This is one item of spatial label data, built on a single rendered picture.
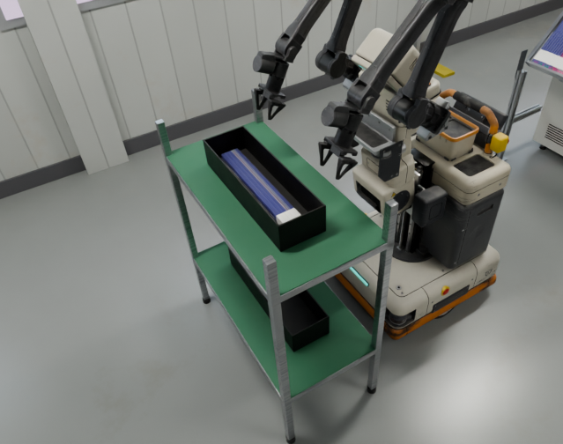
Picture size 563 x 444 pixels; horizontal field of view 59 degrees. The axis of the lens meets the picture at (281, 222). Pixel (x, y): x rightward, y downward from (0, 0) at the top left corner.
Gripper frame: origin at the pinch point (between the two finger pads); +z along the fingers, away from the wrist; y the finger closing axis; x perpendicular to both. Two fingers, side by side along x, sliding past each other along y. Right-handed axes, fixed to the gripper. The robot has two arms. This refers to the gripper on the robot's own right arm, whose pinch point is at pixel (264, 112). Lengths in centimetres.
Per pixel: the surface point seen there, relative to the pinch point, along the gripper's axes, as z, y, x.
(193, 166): 28.9, -8.5, -17.7
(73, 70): 55, -175, -21
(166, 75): 50, -183, 43
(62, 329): 148, -46, -43
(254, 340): 84, 36, 6
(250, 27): 4, -181, 96
